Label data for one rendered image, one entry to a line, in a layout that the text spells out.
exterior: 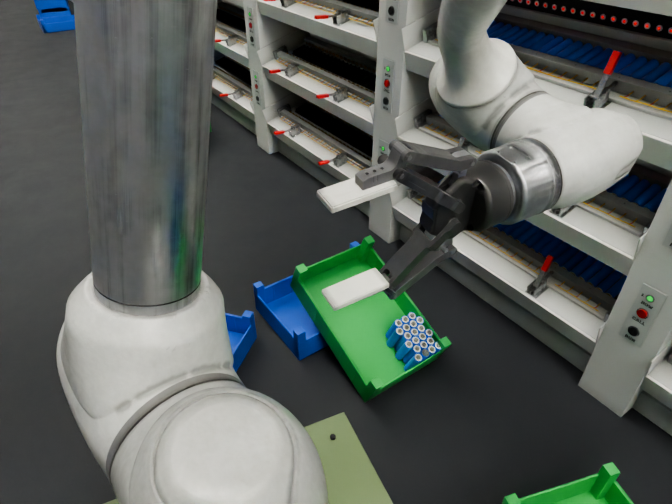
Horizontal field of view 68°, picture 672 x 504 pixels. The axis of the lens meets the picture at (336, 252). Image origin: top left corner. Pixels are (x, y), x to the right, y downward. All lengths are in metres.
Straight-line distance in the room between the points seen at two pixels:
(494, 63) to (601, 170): 0.18
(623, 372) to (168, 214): 0.89
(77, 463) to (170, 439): 0.67
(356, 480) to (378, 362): 0.42
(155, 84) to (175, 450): 0.27
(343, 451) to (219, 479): 0.34
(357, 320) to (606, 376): 0.50
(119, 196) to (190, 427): 0.19
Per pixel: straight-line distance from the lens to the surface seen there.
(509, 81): 0.68
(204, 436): 0.42
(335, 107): 1.48
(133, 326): 0.49
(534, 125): 0.65
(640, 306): 1.01
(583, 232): 1.01
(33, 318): 1.40
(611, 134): 0.66
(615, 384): 1.12
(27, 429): 1.17
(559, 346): 1.21
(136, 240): 0.45
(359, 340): 1.09
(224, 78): 2.29
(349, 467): 0.71
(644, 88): 0.97
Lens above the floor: 0.84
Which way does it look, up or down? 37 degrees down
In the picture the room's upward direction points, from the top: straight up
